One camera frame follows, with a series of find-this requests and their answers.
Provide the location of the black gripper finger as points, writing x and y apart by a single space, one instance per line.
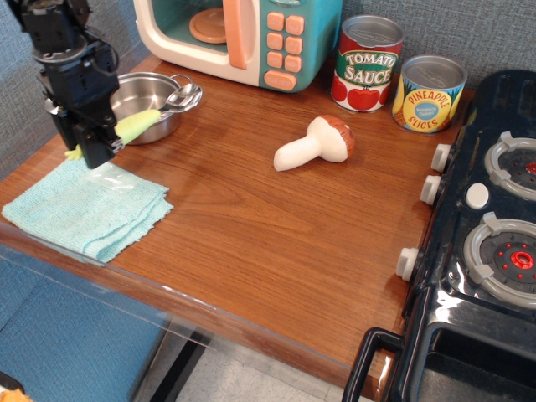
69 127
97 144

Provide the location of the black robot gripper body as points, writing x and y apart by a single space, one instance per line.
81 80

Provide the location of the spoon with green handle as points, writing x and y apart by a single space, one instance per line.
130 128

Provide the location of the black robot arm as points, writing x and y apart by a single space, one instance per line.
54 26

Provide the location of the small steel pot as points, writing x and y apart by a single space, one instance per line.
141 91

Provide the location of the light blue folded cloth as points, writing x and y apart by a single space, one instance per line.
91 214

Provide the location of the toy microwave teal and cream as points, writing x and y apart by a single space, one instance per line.
277 45

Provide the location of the toy mushroom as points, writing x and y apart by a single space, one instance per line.
327 137

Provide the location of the orange object at corner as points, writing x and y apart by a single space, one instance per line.
13 395

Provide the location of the tomato sauce can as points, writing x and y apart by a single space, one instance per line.
368 52

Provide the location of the white stove knob lower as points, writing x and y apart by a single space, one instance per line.
406 263

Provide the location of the white stove knob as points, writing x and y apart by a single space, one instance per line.
430 189
440 157
406 263

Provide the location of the white stove knob middle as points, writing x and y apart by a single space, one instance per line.
430 189

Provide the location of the pineapple slices can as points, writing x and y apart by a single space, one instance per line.
428 93

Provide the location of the white stove knob upper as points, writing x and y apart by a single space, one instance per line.
440 157

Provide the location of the black toy stove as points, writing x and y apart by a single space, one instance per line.
469 332

